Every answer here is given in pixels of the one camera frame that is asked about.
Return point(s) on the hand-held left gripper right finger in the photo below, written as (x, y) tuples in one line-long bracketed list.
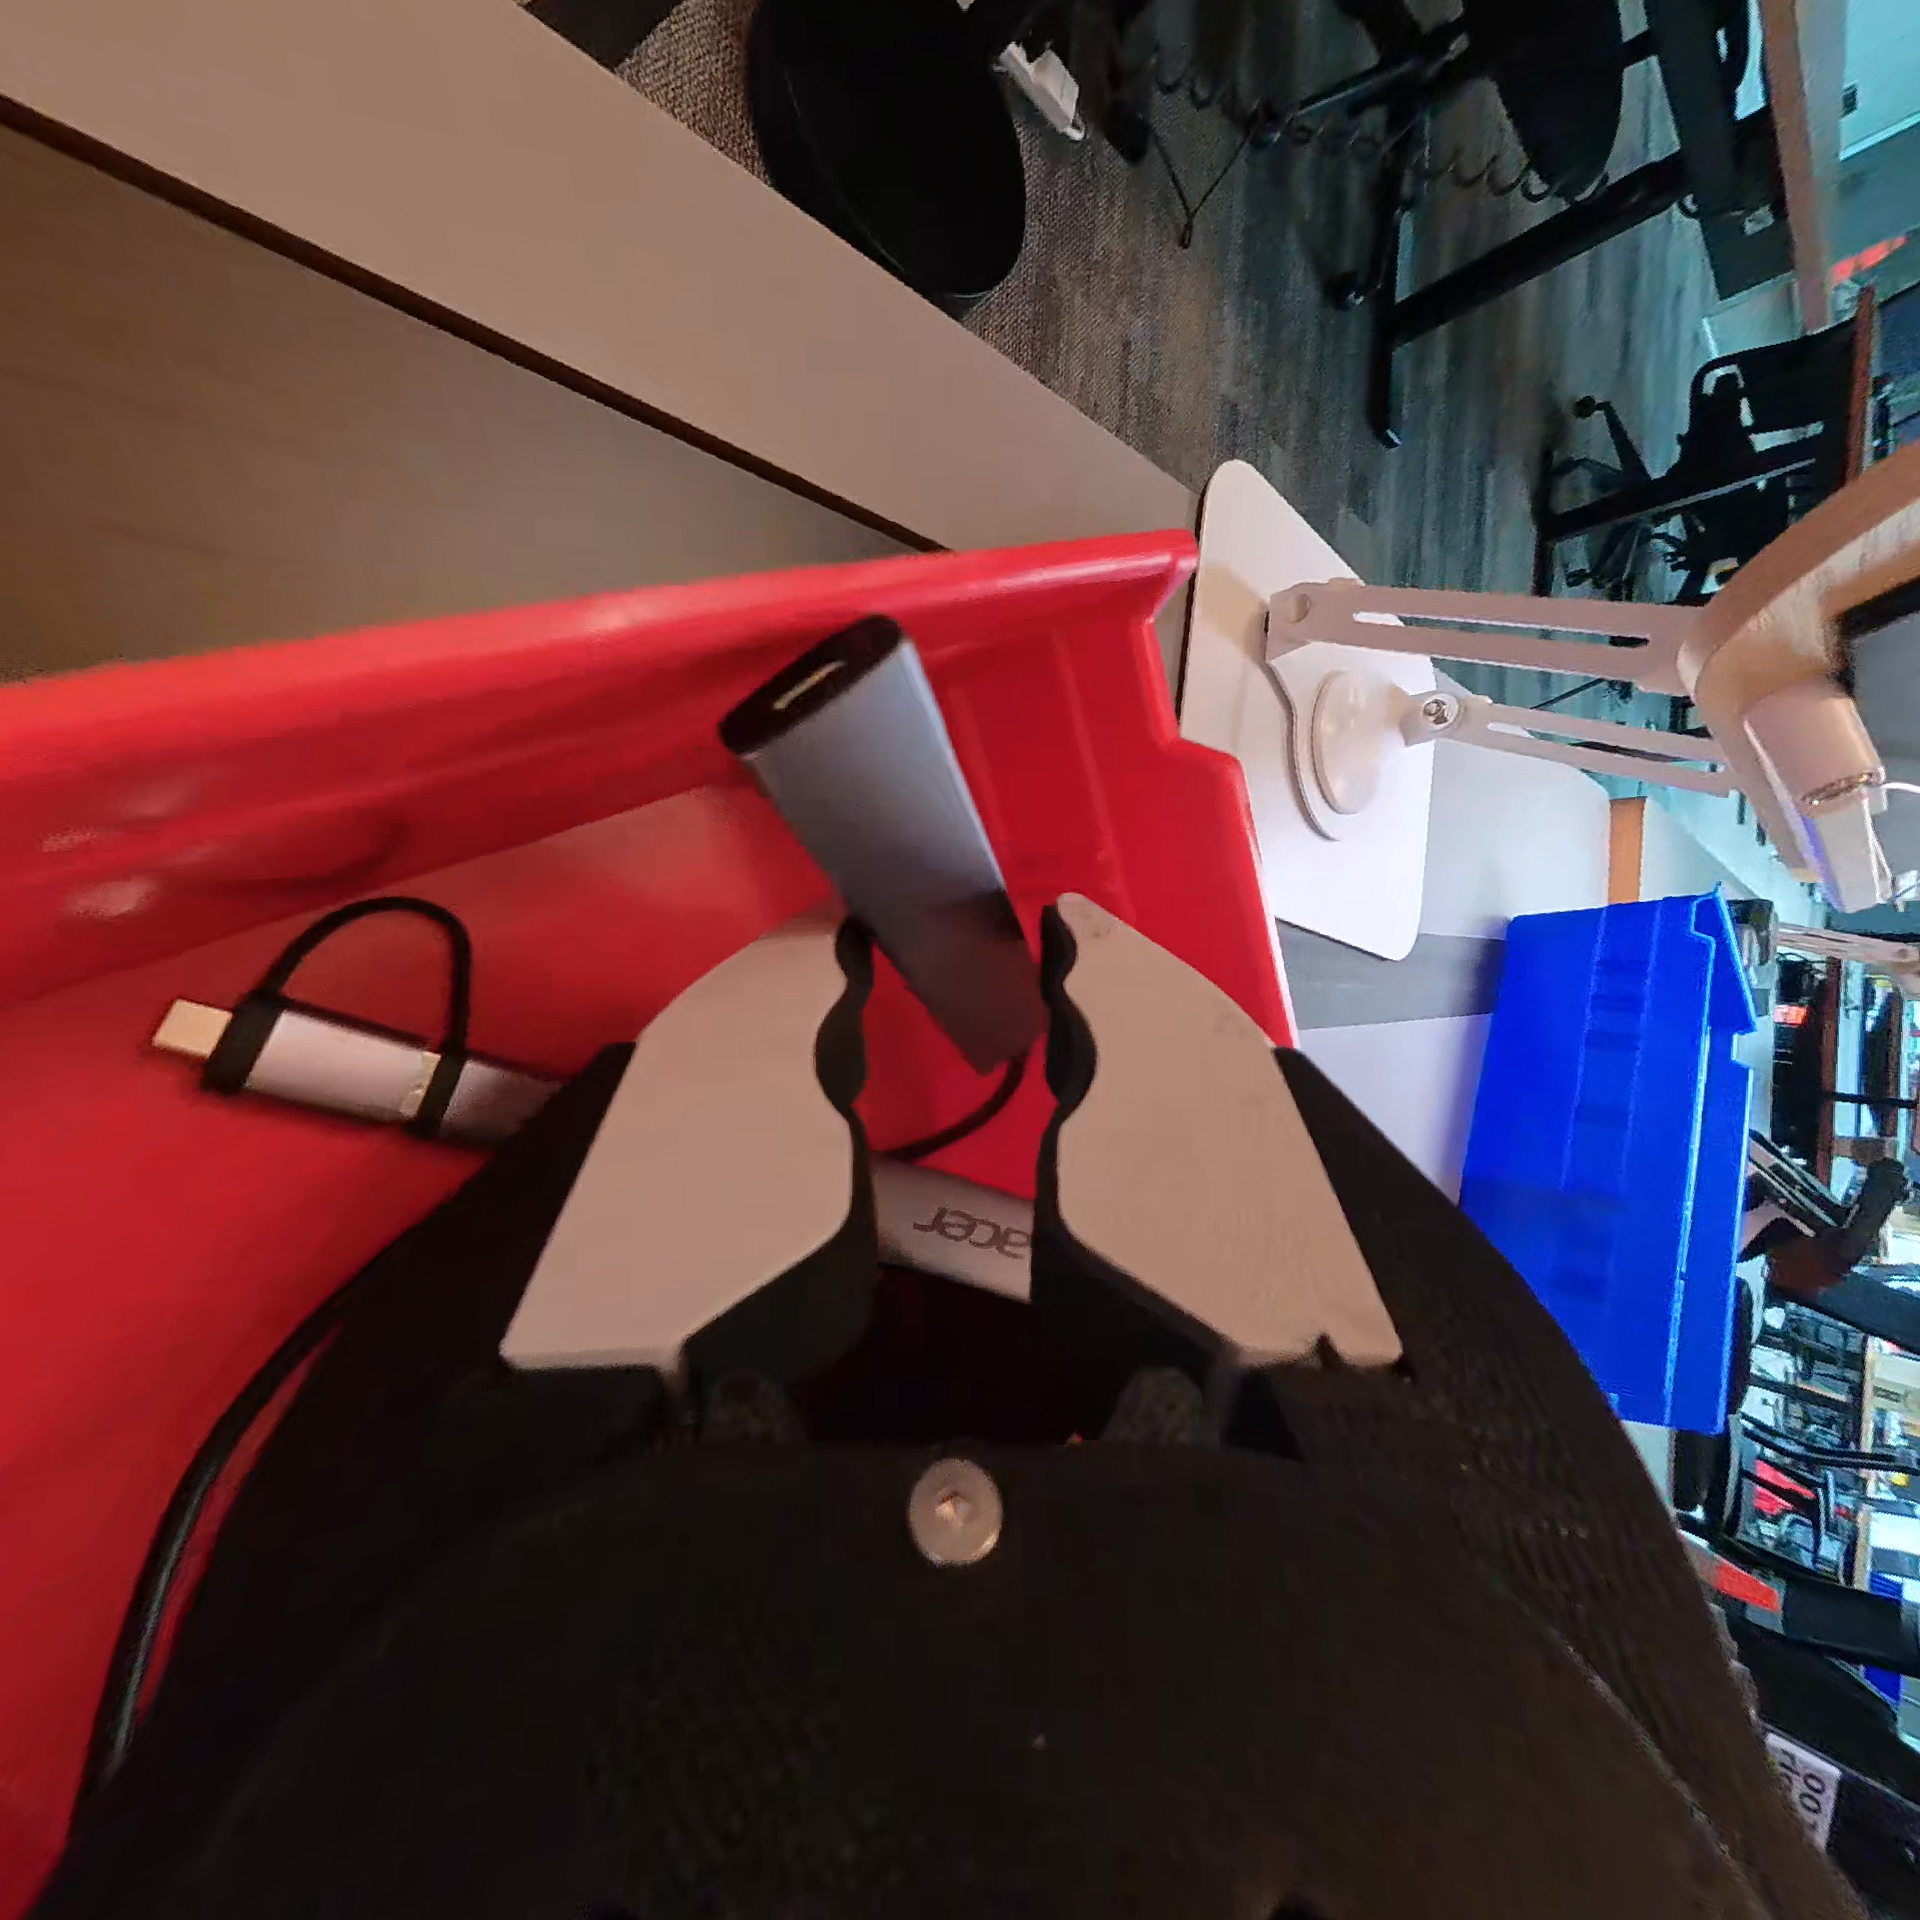
[(1200, 1188)]

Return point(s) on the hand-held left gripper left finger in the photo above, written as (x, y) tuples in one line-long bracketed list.
[(706, 1188)]

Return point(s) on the blue plastic bin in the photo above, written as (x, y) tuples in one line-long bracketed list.
[(1591, 1123)]

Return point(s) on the grey USB hub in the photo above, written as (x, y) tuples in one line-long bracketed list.
[(887, 809)]

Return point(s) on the red plastic bin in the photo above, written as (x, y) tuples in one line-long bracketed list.
[(451, 724)]

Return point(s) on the silver plug adapter black tethers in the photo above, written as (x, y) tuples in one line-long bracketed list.
[(344, 1072)]

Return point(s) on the silver hub with dark print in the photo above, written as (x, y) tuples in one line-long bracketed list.
[(943, 1222)]

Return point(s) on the white stand with black board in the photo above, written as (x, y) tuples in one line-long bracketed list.
[(1349, 886)]

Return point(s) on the black round bin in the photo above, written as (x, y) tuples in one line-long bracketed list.
[(902, 133)]

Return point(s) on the black desk frame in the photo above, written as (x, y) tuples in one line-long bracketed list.
[(1499, 287)]

